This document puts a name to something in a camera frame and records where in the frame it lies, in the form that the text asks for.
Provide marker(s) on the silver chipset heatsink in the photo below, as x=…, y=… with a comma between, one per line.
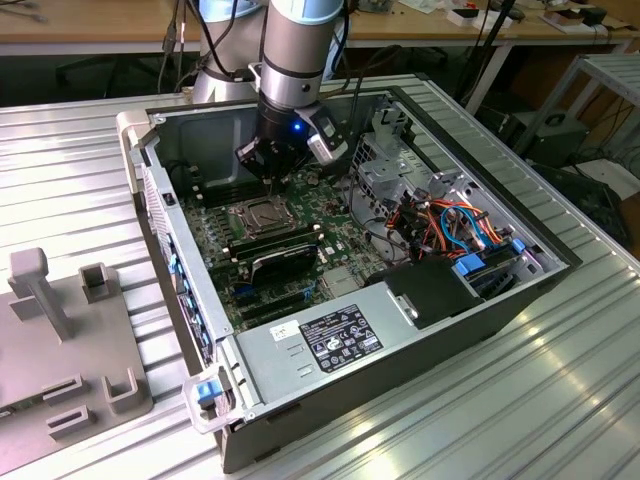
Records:
x=341, y=284

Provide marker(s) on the black plastic shroud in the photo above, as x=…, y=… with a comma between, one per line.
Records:
x=435, y=295

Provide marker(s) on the metal shelf frame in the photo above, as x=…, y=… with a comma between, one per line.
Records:
x=615, y=75

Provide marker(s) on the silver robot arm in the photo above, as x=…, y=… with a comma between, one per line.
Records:
x=300, y=45

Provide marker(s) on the black silver PC case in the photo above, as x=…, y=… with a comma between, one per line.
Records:
x=380, y=400

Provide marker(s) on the black expansion slot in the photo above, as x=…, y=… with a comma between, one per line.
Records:
x=275, y=311
x=269, y=299

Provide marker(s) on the green motherboard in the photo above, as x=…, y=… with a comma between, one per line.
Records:
x=340, y=225

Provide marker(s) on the white box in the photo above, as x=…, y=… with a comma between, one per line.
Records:
x=452, y=17

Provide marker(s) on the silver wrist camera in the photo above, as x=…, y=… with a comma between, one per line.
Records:
x=327, y=140

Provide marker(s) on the blue disk carrier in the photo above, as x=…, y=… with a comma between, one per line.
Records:
x=475, y=265

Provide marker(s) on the black equipment box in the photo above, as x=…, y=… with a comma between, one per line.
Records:
x=550, y=142

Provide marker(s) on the blue plastic clip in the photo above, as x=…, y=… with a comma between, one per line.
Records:
x=207, y=392

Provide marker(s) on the black graphics card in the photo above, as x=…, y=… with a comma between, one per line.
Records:
x=285, y=262

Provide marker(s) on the small blue latch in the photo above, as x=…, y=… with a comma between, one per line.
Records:
x=518, y=246

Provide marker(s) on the green RAM stick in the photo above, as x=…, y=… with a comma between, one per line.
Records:
x=15, y=407

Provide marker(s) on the silver perforated drive cage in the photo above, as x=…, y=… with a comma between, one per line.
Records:
x=385, y=175

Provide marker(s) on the CPU socket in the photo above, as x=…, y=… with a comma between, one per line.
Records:
x=236, y=210

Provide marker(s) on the brown cardboard box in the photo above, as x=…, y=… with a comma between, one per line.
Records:
x=565, y=22

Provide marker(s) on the silver power supply unit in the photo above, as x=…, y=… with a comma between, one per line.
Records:
x=280, y=360

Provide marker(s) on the wooden desk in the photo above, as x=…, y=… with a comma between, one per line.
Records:
x=75, y=25
x=410, y=25

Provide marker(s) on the blue expansion slot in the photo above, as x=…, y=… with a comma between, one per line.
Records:
x=242, y=290

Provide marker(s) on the black bag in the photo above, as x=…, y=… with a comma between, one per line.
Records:
x=585, y=200

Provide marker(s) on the silver green CPU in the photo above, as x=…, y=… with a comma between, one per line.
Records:
x=265, y=215

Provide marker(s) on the grey parts rack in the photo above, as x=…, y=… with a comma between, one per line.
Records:
x=50, y=350

